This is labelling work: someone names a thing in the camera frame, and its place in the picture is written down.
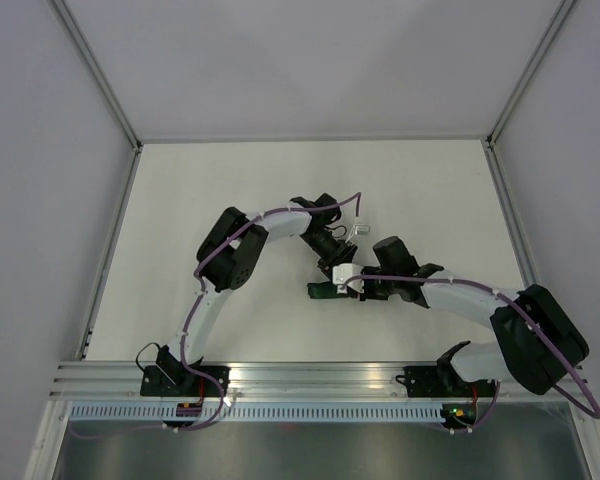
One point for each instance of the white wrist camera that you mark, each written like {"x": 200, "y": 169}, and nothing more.
{"x": 347, "y": 277}
{"x": 359, "y": 227}

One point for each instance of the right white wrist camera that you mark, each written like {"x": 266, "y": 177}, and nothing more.
{"x": 347, "y": 277}

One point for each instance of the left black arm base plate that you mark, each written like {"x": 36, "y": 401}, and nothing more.
{"x": 156, "y": 384}

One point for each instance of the aluminium mounting rail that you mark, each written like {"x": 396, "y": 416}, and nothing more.
{"x": 247, "y": 381}

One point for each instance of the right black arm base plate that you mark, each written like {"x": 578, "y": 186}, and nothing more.
{"x": 428, "y": 381}

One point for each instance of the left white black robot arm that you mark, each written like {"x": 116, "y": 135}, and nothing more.
{"x": 226, "y": 261}

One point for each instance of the aluminium frame post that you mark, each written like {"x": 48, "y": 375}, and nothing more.
{"x": 80, "y": 43}
{"x": 549, "y": 37}

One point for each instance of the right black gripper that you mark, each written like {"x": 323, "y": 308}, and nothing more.
{"x": 367, "y": 295}

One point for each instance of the right aluminium frame post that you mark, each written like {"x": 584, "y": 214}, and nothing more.
{"x": 549, "y": 37}

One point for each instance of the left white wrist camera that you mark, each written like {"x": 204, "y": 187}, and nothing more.
{"x": 359, "y": 227}

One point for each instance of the white slotted cable duct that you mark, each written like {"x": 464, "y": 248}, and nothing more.
{"x": 261, "y": 411}

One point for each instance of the left aluminium frame post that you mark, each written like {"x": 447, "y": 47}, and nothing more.
{"x": 80, "y": 43}

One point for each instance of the dark green cloth napkin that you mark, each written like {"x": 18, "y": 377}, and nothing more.
{"x": 327, "y": 291}

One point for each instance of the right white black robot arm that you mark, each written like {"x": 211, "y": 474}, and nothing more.
{"x": 535, "y": 341}

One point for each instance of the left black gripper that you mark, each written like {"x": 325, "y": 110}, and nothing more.
{"x": 343, "y": 253}

